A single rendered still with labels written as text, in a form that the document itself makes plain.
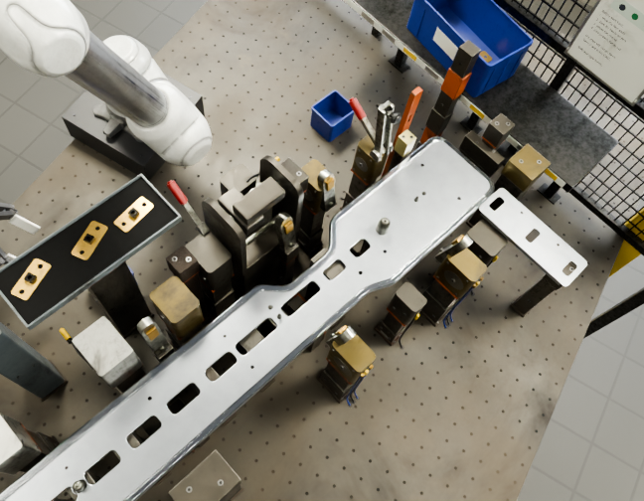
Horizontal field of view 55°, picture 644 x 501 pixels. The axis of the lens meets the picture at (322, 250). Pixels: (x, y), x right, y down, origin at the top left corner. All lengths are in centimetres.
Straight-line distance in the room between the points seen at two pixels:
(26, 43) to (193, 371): 72
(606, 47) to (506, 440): 104
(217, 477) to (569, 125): 127
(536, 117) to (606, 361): 129
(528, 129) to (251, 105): 87
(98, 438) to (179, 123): 76
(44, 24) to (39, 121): 191
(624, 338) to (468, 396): 122
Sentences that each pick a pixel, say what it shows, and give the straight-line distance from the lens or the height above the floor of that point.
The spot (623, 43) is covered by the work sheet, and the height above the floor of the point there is 127.
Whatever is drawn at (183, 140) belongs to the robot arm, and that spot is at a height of 100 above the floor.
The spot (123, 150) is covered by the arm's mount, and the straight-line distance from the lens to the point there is 190.
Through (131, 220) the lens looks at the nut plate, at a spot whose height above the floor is 116.
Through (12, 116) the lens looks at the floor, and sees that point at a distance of 309.
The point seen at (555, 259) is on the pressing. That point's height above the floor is 100.
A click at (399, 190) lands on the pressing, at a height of 100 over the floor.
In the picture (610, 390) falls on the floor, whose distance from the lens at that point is 277.
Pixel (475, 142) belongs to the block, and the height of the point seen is 100.
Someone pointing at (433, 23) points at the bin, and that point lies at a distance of 179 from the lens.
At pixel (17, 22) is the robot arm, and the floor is 156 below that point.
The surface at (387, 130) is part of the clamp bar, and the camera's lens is 152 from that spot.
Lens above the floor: 235
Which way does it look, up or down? 65 degrees down
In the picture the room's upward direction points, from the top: 13 degrees clockwise
